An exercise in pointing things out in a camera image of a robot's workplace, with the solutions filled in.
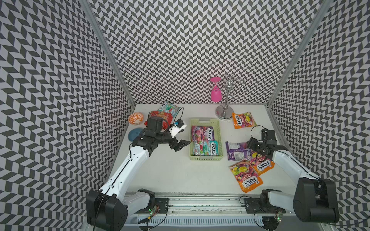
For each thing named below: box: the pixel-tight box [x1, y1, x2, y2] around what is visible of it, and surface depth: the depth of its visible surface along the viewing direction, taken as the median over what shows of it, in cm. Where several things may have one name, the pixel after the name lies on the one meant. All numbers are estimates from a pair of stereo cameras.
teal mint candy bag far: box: [157, 101, 181, 119], surface depth 114 cm
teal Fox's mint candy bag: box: [192, 140, 220, 157], surface depth 93 cm
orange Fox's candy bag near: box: [228, 161, 264, 193], surface depth 82 cm
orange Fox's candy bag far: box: [232, 111, 258, 129], surface depth 107 cm
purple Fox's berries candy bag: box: [191, 125, 215, 142], surface depth 100 cm
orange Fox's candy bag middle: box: [249, 151, 276, 176], surface depth 86 cm
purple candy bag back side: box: [225, 141, 252, 161], surface depth 92 cm
